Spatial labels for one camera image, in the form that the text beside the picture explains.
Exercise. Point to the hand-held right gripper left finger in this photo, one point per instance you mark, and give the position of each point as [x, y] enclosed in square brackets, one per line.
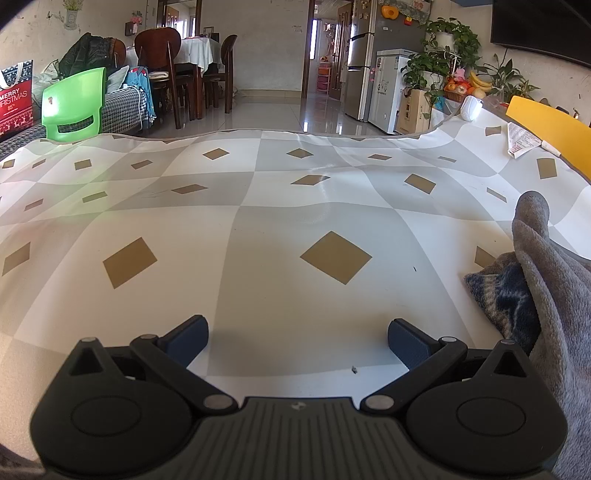
[187, 340]

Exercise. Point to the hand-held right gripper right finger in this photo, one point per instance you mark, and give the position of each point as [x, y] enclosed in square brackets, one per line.
[408, 342]

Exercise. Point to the blue patterned knit cloth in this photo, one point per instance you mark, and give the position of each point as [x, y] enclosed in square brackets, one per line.
[503, 295]

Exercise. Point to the diamond pattern table mat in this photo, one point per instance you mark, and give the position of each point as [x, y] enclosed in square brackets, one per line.
[277, 221]

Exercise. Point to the plain grey fleece garment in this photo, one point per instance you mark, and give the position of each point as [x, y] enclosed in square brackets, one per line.
[554, 300]

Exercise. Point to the cardboard box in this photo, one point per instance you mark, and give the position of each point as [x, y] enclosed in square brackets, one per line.
[413, 110]

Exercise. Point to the cloth covered side table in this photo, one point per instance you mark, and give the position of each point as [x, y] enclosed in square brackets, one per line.
[443, 113]

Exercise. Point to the white paper slip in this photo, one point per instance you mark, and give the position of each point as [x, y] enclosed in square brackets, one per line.
[519, 138]

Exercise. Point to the white chest freezer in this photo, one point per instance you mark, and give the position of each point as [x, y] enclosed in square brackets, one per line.
[388, 87]

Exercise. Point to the yellow chair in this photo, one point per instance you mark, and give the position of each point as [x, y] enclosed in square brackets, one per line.
[545, 124]

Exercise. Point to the teal clothing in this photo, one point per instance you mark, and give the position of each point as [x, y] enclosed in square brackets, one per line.
[138, 87]

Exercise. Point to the green plastic chair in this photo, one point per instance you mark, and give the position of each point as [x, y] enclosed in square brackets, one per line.
[69, 104]

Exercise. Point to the pale green cushion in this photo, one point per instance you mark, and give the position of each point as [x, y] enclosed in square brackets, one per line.
[46, 78]
[117, 76]

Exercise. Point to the green potted plant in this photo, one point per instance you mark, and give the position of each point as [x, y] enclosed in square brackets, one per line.
[455, 37]
[422, 69]

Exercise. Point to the orange storage rack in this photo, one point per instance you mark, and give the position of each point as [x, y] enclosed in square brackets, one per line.
[323, 76]

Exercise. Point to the long leaf potted plant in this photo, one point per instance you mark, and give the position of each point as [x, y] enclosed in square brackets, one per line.
[508, 76]

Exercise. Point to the silver refrigerator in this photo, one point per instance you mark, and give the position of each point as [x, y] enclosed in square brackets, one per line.
[364, 60]

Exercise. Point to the red printed gift bag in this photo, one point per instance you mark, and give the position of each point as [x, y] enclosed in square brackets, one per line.
[16, 106]

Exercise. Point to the dining table with white cloth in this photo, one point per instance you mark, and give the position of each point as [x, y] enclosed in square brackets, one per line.
[198, 50]

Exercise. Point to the wooden dining chair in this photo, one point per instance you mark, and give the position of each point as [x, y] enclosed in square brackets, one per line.
[119, 48]
[159, 50]
[226, 50]

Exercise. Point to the dark green jacket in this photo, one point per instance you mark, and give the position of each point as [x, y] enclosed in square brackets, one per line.
[90, 53]

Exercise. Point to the small wall shelf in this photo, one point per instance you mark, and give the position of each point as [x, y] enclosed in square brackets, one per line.
[134, 25]

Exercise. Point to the black wall television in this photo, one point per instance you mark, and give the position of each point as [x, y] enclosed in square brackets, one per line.
[540, 23]

